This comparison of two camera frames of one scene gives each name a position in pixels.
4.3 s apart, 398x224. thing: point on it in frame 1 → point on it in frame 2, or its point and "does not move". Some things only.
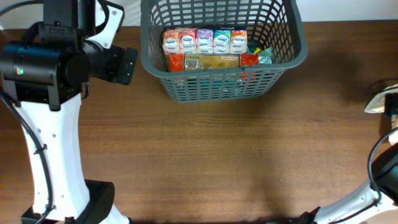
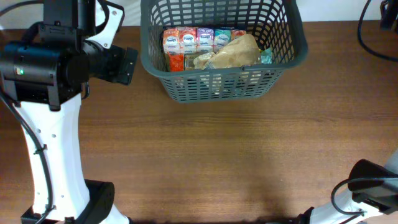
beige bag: (375, 102) → (240, 51)
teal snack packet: (265, 56) does not move
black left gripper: (126, 66) does not move
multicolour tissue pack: (205, 41) does not move
